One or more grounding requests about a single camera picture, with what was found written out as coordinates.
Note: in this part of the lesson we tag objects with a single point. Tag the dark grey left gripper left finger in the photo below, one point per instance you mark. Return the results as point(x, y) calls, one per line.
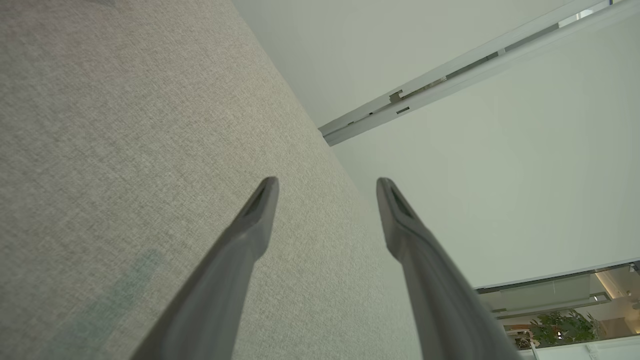
point(225, 280)

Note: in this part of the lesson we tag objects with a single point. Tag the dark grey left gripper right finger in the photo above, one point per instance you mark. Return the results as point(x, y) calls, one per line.
point(440, 300)

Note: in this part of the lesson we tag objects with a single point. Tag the green leafy plant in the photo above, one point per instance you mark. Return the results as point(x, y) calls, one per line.
point(565, 327)

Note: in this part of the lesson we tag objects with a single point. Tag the white ledge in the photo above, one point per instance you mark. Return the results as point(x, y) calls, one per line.
point(600, 350)

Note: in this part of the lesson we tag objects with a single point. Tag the glass window with metal frame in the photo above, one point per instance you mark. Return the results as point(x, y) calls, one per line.
point(540, 295)

